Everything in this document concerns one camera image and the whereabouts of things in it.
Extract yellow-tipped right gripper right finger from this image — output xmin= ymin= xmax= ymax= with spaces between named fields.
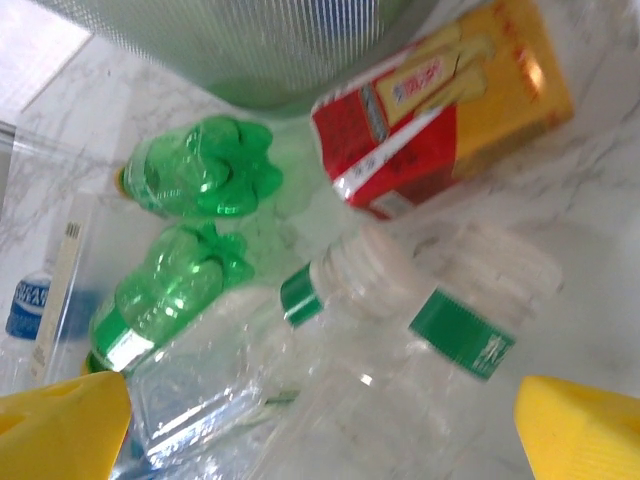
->
xmin=513 ymin=375 xmax=640 ymax=480

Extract green plastic bottle with label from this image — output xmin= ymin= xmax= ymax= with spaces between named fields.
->
xmin=82 ymin=222 xmax=256 ymax=376

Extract clear square bottle red cap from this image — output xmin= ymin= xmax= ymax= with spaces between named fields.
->
xmin=29 ymin=192 xmax=119 ymax=386

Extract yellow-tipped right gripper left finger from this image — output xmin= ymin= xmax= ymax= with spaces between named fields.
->
xmin=0 ymin=370 xmax=132 ymax=480

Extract red and yellow carton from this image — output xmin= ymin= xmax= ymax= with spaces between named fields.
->
xmin=309 ymin=0 xmax=576 ymax=221

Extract clear bottle green label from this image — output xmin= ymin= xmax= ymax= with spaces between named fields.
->
xmin=127 ymin=232 xmax=421 ymax=474
xmin=279 ymin=222 xmax=566 ymax=480

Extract mesh bin with green liner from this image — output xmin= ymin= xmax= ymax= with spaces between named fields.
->
xmin=37 ymin=0 xmax=481 ymax=119

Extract blue label bottle white cap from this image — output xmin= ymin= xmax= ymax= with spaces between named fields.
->
xmin=0 ymin=257 xmax=54 ymax=396

